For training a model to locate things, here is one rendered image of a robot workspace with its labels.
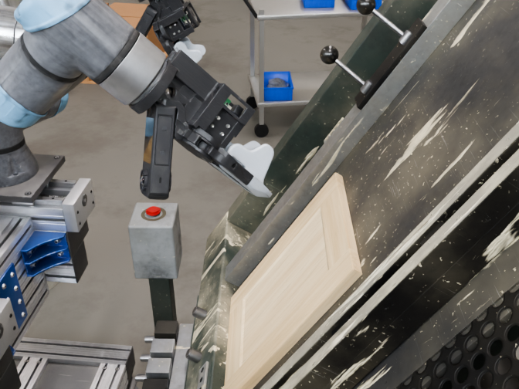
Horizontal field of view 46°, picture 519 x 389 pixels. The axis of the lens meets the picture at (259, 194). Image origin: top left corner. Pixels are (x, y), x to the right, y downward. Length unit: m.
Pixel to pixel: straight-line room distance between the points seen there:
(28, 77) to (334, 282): 0.58
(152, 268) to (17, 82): 1.05
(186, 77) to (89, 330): 2.09
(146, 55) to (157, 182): 0.14
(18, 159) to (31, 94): 0.95
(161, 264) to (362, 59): 0.76
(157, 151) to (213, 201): 2.72
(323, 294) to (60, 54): 0.59
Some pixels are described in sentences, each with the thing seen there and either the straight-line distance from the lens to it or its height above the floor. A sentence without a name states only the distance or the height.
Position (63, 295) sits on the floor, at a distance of 2.92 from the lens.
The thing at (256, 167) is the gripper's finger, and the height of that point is 1.48.
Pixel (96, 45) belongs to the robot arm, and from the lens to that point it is 0.67.
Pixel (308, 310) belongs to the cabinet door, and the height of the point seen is 1.13.
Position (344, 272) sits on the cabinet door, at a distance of 1.01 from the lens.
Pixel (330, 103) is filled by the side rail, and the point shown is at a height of 1.26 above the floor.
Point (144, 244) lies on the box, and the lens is 1.66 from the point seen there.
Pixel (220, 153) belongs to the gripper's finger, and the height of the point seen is 1.52.
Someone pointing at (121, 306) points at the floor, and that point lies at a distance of 2.80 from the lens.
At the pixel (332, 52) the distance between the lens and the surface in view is 1.26.
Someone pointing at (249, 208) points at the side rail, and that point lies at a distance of 1.63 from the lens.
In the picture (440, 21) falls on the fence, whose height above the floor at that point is 1.53.
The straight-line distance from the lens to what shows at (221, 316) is 1.38.
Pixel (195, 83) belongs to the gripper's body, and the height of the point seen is 1.59.
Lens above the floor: 1.85
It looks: 32 degrees down
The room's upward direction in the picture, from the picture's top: straight up
